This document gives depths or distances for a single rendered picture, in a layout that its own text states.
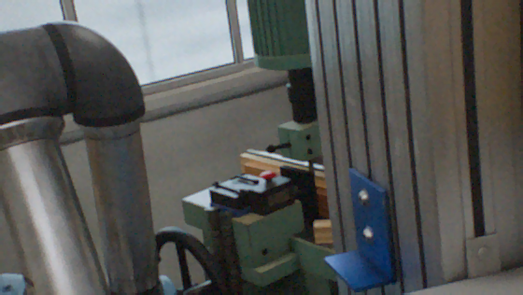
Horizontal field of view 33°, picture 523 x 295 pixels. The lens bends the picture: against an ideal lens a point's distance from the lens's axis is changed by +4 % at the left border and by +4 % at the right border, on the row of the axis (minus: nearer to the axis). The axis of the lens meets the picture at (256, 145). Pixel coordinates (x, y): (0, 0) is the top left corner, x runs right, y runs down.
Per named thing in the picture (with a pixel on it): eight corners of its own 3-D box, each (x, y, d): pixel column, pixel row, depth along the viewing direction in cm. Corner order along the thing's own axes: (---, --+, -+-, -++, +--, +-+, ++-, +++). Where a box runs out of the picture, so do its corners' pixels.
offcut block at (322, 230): (334, 235, 162) (332, 219, 161) (333, 242, 159) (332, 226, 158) (316, 236, 162) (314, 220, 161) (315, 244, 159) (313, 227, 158)
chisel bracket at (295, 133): (281, 164, 179) (275, 125, 176) (330, 146, 187) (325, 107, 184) (304, 171, 173) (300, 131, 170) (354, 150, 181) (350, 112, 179)
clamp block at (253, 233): (207, 250, 170) (201, 208, 167) (260, 227, 178) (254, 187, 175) (255, 270, 159) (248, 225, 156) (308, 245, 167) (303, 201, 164)
